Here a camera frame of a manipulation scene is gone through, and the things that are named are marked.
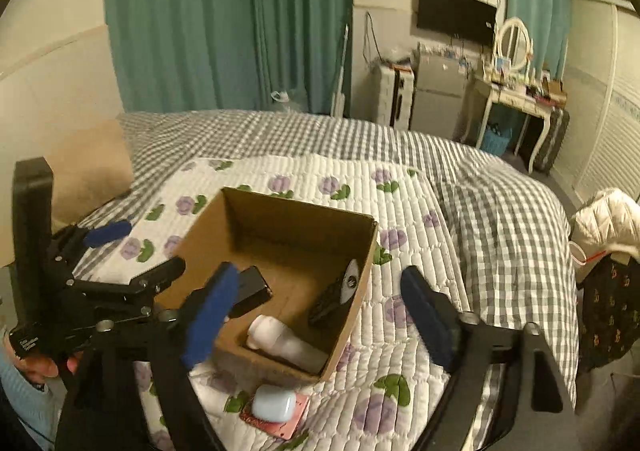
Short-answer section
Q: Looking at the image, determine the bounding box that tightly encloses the tan pillow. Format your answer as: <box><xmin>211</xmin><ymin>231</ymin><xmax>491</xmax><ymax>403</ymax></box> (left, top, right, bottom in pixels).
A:
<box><xmin>47</xmin><ymin>118</ymin><xmax>136</xmax><ymax>228</ymax></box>

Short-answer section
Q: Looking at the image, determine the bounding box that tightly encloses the white dressing table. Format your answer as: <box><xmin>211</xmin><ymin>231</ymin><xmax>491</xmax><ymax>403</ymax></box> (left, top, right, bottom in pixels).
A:
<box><xmin>459</xmin><ymin>75</ymin><xmax>569</xmax><ymax>175</ymax></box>

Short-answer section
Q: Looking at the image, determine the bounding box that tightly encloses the white oval mirror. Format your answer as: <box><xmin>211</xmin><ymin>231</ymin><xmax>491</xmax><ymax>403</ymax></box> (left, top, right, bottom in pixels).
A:
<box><xmin>494</xmin><ymin>17</ymin><xmax>535</xmax><ymax>75</ymax></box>

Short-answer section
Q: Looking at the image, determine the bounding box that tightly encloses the black wall television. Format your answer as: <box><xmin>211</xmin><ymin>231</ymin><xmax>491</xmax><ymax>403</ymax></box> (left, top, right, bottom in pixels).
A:
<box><xmin>415</xmin><ymin>0</ymin><xmax>499</xmax><ymax>47</ymax></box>

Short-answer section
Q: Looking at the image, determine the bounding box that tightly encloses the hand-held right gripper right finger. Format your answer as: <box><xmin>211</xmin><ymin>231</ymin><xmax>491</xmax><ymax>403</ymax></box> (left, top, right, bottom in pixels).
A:
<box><xmin>400</xmin><ymin>265</ymin><xmax>577</xmax><ymax>451</ymax></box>

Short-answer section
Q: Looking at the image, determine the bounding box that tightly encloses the pale blue earbuds case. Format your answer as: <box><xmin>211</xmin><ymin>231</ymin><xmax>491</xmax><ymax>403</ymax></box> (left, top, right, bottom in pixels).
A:
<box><xmin>251</xmin><ymin>384</ymin><xmax>299</xmax><ymax>423</ymax></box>

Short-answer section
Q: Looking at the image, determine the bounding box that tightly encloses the black rectangular case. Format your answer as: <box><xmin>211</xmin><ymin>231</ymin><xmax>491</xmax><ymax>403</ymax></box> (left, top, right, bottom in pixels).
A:
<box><xmin>231</xmin><ymin>266</ymin><xmax>274</xmax><ymax>320</ymax></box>

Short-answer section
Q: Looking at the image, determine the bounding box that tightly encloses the person's left forearm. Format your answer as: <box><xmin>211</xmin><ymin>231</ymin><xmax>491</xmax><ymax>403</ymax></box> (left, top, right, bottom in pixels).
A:
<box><xmin>0</xmin><ymin>346</ymin><xmax>65</xmax><ymax>439</ymax></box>

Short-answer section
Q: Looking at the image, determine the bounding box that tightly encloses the white floral quilted blanket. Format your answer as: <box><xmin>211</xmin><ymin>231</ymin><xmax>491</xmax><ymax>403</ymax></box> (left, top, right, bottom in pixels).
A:
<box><xmin>75</xmin><ymin>154</ymin><xmax>501</xmax><ymax>451</ymax></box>

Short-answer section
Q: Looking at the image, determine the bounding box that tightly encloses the dark patterned garment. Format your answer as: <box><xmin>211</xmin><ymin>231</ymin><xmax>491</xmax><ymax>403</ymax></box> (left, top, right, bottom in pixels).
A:
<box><xmin>575</xmin><ymin>251</ymin><xmax>640</xmax><ymax>373</ymax></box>

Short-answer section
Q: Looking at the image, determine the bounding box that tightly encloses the green curtain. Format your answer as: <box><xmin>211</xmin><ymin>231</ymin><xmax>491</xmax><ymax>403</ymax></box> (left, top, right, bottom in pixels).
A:
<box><xmin>250</xmin><ymin>0</ymin><xmax>355</xmax><ymax>115</ymax></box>
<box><xmin>104</xmin><ymin>0</ymin><xmax>257</xmax><ymax>114</ymax></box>

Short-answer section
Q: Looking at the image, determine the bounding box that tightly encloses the black wall cable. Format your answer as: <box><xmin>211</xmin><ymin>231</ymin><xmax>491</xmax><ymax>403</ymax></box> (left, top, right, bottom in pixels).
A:
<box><xmin>363</xmin><ymin>10</ymin><xmax>382</xmax><ymax>68</ymax></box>

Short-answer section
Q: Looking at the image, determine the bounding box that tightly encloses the person's left hand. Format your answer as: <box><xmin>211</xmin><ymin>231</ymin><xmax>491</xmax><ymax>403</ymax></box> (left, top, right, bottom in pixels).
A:
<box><xmin>4</xmin><ymin>335</ymin><xmax>83</xmax><ymax>379</ymax></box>

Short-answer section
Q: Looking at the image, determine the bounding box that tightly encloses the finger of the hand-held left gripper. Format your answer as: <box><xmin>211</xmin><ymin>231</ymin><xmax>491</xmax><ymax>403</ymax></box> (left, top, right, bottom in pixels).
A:
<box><xmin>54</xmin><ymin>220</ymin><xmax>134</xmax><ymax>263</ymax></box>
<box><xmin>75</xmin><ymin>256</ymin><xmax>187</xmax><ymax>318</ymax></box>

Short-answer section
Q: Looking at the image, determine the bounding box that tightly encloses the pink packet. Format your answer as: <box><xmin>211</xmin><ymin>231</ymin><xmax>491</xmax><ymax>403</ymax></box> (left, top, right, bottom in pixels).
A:
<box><xmin>238</xmin><ymin>391</ymin><xmax>310</xmax><ymax>441</ymax></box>

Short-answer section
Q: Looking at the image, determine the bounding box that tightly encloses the blue basket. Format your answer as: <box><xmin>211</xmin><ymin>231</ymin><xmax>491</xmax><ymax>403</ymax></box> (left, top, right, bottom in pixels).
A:
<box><xmin>479</xmin><ymin>126</ymin><xmax>514</xmax><ymax>157</ymax></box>

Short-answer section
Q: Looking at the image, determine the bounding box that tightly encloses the brown cardboard box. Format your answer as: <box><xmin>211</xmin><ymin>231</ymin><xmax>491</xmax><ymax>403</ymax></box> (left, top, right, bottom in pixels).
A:
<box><xmin>155</xmin><ymin>186</ymin><xmax>379</xmax><ymax>382</ymax></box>

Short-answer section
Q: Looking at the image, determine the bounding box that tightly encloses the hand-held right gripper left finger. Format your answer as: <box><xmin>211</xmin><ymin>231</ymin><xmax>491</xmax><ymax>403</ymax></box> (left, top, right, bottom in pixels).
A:
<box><xmin>54</xmin><ymin>261</ymin><xmax>242</xmax><ymax>451</ymax></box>

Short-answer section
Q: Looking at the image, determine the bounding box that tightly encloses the grey refrigerator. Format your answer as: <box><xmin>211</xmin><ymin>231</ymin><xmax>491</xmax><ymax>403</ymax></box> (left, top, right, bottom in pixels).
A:
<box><xmin>410</xmin><ymin>53</ymin><xmax>471</xmax><ymax>140</ymax></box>

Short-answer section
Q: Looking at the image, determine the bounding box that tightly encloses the white louvered wardrobe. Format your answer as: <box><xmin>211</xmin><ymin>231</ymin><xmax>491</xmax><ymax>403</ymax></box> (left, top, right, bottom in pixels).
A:
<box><xmin>569</xmin><ymin>0</ymin><xmax>640</xmax><ymax>203</ymax></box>

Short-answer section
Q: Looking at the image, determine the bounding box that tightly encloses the white appliance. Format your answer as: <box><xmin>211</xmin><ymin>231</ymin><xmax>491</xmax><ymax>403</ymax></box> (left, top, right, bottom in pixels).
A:
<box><xmin>372</xmin><ymin>62</ymin><xmax>416</xmax><ymax>130</ymax></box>

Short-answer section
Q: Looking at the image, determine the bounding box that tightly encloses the clutter of small cosmetics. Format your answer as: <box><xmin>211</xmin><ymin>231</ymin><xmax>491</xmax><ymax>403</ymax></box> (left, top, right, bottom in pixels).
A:
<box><xmin>482</xmin><ymin>56</ymin><xmax>569</xmax><ymax>108</ymax></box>

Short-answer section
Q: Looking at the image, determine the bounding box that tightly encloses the dark suitcase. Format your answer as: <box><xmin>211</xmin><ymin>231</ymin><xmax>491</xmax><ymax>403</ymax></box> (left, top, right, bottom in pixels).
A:
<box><xmin>532</xmin><ymin>107</ymin><xmax>571</xmax><ymax>172</ymax></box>

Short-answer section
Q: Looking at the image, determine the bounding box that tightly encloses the white plastic bottle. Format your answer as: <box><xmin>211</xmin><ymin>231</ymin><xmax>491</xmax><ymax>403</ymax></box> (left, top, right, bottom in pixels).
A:
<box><xmin>246</xmin><ymin>313</ymin><xmax>331</xmax><ymax>375</ymax></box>

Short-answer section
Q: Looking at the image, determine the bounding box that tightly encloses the white puffer jacket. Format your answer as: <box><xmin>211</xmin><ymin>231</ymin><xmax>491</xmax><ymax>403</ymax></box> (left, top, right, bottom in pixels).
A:
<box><xmin>570</xmin><ymin>188</ymin><xmax>640</xmax><ymax>282</ymax></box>

